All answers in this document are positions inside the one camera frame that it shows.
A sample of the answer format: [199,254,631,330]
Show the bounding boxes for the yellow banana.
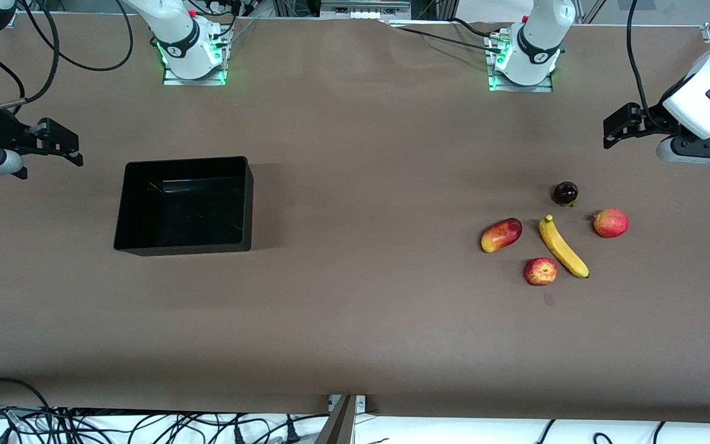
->
[539,215,590,279]

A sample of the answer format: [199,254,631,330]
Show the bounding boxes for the black plastic box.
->
[113,156,254,257]

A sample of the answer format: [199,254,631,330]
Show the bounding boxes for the red yellow apple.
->
[524,257,558,286]

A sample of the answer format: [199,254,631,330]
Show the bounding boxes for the red apple right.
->
[593,208,630,239]

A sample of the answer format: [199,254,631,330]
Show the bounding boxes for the dark purple mangosteen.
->
[553,181,579,208]

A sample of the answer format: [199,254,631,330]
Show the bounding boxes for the red yellow mango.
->
[480,218,523,254]

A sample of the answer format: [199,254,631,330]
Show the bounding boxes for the grey power strip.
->
[320,0,412,20]

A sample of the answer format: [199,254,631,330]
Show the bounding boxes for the black cable with silver plug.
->
[0,0,60,113]

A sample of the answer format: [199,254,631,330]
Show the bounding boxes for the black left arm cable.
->
[626,0,670,133]

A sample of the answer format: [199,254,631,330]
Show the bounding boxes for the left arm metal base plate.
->
[486,30,555,93]

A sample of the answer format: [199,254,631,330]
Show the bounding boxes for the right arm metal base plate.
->
[161,25,229,86]

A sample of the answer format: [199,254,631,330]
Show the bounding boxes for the black table cable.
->
[386,18,504,53]
[449,17,494,39]

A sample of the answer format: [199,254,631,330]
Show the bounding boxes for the silver table edge bracket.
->
[328,395,367,413]

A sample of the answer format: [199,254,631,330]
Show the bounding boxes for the grey camera pole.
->
[314,395,357,444]

